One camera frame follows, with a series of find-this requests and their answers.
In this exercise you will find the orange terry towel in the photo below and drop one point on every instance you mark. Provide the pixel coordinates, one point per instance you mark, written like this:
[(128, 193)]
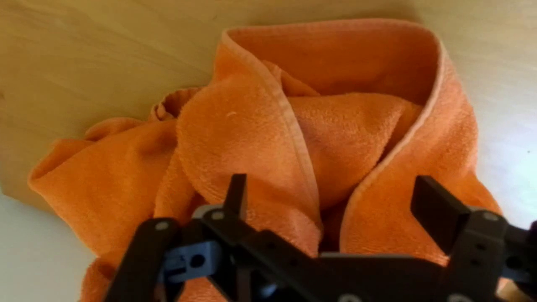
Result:
[(252, 134)]

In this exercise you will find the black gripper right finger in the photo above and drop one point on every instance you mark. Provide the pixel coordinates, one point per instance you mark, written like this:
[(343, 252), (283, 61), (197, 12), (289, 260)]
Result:
[(476, 240)]

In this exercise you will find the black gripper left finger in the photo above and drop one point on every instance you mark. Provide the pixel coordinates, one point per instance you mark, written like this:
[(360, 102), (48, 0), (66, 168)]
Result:
[(224, 235)]

